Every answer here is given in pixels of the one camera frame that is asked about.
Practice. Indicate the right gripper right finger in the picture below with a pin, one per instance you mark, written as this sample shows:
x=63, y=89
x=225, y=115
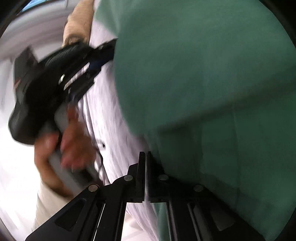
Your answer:
x=193, y=212

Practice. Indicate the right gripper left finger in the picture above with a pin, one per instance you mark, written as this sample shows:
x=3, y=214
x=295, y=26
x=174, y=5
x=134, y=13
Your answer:
x=97, y=213

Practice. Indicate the green work jacket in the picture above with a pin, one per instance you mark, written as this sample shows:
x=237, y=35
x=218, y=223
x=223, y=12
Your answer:
x=210, y=85

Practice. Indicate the person left hand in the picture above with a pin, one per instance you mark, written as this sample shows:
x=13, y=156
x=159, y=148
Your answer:
x=76, y=148

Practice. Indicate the beige striped garment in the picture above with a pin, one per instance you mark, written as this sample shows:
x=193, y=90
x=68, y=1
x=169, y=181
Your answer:
x=78, y=25

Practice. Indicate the grey bed blanket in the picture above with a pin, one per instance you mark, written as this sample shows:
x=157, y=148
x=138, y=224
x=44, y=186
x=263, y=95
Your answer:
x=119, y=148

